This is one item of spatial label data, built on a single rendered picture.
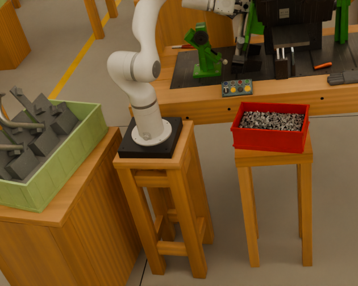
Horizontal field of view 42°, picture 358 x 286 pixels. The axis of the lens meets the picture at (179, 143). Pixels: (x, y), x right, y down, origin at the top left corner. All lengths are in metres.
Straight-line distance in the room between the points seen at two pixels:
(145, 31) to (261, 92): 0.69
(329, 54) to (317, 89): 0.34
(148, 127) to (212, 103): 0.41
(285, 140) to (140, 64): 0.70
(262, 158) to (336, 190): 1.06
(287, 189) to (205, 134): 0.87
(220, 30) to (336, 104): 0.85
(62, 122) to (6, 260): 0.74
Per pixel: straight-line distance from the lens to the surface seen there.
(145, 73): 1.89
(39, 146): 2.34
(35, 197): 2.09
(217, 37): 2.83
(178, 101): 2.35
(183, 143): 2.14
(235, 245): 2.78
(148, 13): 1.97
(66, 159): 2.21
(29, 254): 2.38
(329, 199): 3.01
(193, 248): 2.47
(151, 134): 2.11
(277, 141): 2.06
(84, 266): 2.29
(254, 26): 2.40
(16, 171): 2.26
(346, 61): 2.54
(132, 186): 2.23
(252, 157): 2.09
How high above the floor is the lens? 2.14
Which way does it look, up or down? 37 degrees down
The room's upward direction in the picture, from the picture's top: 13 degrees counter-clockwise
